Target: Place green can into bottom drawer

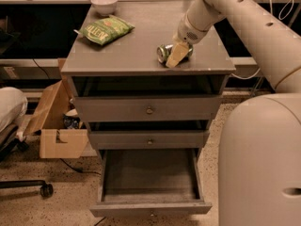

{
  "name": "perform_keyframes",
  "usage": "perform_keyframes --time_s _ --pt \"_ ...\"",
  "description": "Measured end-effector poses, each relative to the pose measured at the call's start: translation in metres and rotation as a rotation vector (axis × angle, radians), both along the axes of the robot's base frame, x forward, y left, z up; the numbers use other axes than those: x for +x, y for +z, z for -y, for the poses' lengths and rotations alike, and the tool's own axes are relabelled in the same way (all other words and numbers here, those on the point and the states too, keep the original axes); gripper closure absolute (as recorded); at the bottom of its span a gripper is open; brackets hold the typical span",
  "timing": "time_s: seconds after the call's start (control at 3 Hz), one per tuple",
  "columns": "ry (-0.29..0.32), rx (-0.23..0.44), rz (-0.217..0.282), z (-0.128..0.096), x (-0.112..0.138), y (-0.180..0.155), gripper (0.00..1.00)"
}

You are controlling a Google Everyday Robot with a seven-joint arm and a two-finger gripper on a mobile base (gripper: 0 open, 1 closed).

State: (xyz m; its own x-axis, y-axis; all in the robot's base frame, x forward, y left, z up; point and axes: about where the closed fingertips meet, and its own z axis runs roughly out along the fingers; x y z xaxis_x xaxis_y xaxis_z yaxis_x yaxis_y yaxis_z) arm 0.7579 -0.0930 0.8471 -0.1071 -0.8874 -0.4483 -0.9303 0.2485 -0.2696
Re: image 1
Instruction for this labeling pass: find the cardboard box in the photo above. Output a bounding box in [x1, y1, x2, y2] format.
[23, 57, 89, 160]

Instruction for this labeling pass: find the grey middle drawer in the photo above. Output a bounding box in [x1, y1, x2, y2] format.
[88, 130, 209, 150]

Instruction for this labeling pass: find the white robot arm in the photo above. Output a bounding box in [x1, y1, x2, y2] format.
[167, 0, 301, 226]

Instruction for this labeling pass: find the grey drawer cabinet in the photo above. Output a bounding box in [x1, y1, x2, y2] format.
[60, 0, 236, 162]

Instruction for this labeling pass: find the grey top drawer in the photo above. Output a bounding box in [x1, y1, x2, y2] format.
[74, 96, 221, 122]

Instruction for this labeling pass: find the black floor cable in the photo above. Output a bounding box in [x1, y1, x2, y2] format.
[59, 157, 103, 177]

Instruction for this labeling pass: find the green chip bag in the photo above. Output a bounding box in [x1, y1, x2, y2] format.
[74, 15, 135, 45]

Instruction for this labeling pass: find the grey open bottom drawer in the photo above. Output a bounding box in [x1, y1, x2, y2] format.
[90, 149, 212, 217]

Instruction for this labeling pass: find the green soda can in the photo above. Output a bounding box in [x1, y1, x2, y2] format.
[157, 44, 194, 64]

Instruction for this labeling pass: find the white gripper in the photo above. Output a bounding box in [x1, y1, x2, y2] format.
[166, 14, 207, 68]

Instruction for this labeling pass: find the white bowl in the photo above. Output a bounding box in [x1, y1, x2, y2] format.
[90, 0, 118, 16]

